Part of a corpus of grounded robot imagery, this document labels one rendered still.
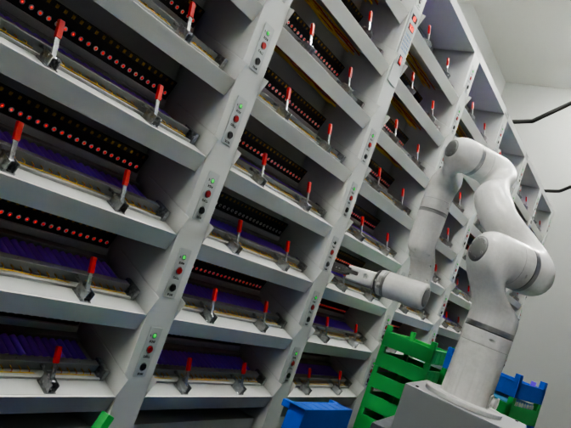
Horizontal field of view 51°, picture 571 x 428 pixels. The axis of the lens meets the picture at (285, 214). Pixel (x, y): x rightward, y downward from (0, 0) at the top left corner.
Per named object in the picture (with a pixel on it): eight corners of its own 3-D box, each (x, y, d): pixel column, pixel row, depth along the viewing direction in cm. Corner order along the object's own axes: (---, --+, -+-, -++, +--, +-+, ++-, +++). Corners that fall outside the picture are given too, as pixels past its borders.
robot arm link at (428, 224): (430, 217, 200) (399, 302, 198) (415, 204, 187) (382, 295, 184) (455, 224, 196) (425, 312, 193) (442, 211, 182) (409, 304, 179)
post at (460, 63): (355, 427, 259) (482, 54, 274) (346, 428, 251) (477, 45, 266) (317, 408, 270) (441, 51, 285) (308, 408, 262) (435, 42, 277)
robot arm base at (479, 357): (506, 418, 149) (532, 349, 150) (493, 421, 133) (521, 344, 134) (437, 385, 159) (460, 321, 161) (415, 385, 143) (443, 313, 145)
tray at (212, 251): (305, 293, 198) (322, 270, 197) (191, 257, 148) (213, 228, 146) (268, 256, 209) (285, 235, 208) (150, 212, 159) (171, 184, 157)
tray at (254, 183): (325, 237, 200) (350, 205, 198) (218, 183, 149) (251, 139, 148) (286, 204, 211) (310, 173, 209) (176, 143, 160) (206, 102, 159)
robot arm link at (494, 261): (523, 345, 144) (556, 254, 145) (466, 322, 137) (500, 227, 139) (490, 332, 155) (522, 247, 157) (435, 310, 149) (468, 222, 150)
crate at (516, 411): (534, 426, 210) (541, 405, 211) (506, 420, 198) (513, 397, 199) (464, 394, 234) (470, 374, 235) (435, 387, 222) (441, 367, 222)
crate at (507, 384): (541, 405, 211) (548, 383, 212) (513, 397, 199) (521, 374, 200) (470, 374, 235) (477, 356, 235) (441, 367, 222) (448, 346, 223)
